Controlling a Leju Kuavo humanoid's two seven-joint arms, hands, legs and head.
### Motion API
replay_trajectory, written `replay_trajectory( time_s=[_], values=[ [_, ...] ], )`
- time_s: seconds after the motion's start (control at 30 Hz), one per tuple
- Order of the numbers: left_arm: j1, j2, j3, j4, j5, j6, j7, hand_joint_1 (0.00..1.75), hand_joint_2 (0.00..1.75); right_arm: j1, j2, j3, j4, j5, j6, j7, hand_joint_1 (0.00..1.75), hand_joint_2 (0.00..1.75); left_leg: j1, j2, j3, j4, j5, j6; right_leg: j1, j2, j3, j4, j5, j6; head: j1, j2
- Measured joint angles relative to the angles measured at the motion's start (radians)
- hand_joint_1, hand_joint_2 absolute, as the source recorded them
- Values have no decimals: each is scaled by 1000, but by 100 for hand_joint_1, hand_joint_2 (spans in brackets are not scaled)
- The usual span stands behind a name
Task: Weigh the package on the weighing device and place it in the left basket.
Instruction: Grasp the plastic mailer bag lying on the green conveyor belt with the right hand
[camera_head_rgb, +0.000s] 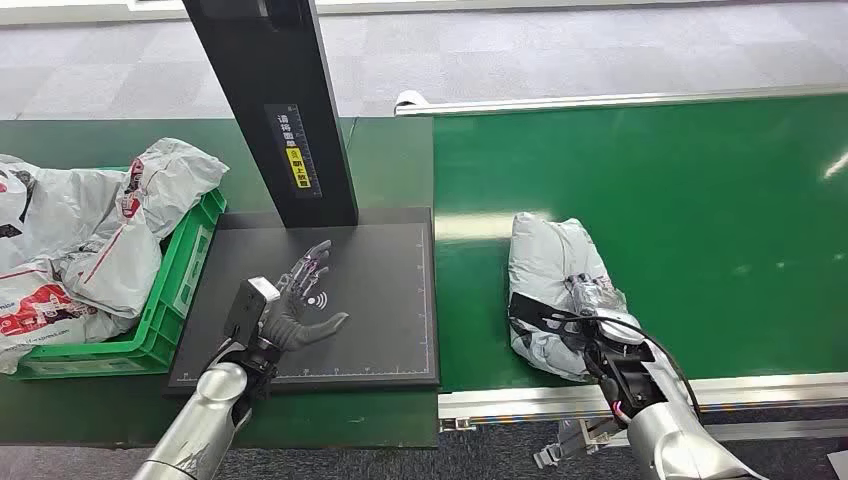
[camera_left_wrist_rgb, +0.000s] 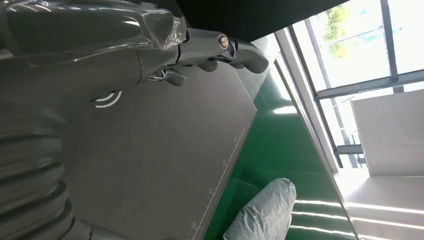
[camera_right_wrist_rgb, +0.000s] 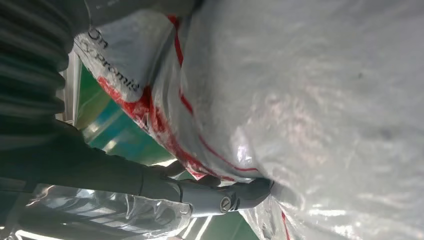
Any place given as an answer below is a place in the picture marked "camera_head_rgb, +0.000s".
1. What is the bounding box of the white mailer bag red print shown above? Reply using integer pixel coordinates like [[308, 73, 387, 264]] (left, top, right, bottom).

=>
[[0, 261, 137, 376]]

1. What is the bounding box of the column label with yellow sticker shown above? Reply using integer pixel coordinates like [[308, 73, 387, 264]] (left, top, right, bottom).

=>
[[264, 102, 324, 200]]

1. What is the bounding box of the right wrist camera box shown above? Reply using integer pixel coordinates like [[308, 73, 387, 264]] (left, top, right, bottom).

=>
[[584, 339, 668, 420]]

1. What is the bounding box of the grey plastic mailer package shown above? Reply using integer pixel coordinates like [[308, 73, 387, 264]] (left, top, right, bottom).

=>
[[507, 211, 631, 384]]

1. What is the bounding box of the grey metal conveyor bracket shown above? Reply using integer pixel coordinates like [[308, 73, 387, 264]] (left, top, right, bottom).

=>
[[533, 417, 631, 470]]

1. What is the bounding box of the white roller end cap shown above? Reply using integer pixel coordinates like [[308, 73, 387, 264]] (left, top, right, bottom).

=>
[[395, 89, 431, 114]]

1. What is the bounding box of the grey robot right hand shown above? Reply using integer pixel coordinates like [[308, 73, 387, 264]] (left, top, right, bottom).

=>
[[561, 271, 629, 321]]

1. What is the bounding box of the black scanner column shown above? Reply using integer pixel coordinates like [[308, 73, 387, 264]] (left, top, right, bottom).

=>
[[182, 0, 360, 230]]

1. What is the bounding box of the small white mailer bag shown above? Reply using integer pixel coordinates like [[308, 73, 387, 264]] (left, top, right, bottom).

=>
[[115, 137, 231, 241]]

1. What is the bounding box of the green plastic basket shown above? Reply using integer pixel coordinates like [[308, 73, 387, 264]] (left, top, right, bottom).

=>
[[9, 165, 229, 381]]

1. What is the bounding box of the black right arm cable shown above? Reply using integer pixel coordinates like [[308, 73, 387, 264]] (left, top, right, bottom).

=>
[[546, 312, 702, 420]]

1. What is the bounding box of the thin aluminium conveyor rail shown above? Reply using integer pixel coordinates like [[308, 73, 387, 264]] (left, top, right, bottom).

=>
[[395, 82, 848, 119]]

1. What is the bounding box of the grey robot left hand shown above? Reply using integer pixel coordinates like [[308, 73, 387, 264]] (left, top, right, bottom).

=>
[[261, 239, 350, 354]]

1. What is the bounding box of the green conveyor belt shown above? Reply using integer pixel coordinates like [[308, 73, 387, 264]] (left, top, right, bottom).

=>
[[432, 92, 848, 393]]

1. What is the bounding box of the black weighing platform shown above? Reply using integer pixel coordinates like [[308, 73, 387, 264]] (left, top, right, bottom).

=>
[[164, 206, 441, 399]]

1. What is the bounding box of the large white mailer bag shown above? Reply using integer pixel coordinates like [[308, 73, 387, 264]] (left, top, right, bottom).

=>
[[0, 155, 164, 319]]

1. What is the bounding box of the wide aluminium conveyor rail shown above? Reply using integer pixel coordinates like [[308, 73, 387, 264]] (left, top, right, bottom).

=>
[[437, 370, 848, 425]]

